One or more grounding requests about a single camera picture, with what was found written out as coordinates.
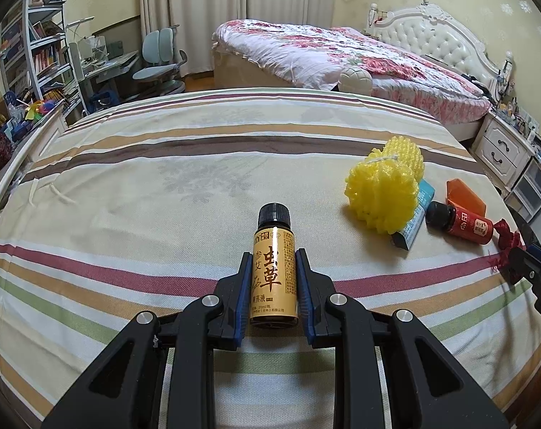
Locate amber bottle black cap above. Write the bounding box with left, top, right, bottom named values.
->
left=249, top=202, right=299, bottom=328

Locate dark red crumpled wrapper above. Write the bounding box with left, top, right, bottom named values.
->
left=491, top=219, right=526, bottom=273

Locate plastic drawer unit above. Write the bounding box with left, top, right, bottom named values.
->
left=505, top=157, right=541, bottom=223

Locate red bottle black cap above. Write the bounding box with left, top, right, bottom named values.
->
left=426, top=202, right=494, bottom=245

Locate folded orange paper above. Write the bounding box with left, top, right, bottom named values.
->
left=446, top=178, right=487, bottom=217

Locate white nightstand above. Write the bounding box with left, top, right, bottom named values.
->
left=471, top=109, right=535, bottom=198

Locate teal white slim box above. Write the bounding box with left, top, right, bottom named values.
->
left=392, top=179, right=434, bottom=251

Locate yellow foam fruit net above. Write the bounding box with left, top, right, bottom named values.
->
left=344, top=135, right=425, bottom=235

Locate striped bed sheet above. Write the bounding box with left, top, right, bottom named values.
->
left=0, top=88, right=541, bottom=428

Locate white tufted headboard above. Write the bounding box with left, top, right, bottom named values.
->
left=366, top=3, right=514, bottom=102

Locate study desk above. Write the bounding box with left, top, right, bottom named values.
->
left=69, top=39, right=140, bottom=109

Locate grey desk chair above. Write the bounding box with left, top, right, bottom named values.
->
left=132, top=24, right=188, bottom=99

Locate floral quilt bed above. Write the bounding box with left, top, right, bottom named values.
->
left=212, top=19, right=491, bottom=124

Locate white bookshelf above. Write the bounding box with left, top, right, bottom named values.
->
left=0, top=0, right=83, bottom=120

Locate white bed post knob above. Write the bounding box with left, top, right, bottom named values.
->
left=337, top=66, right=373, bottom=96

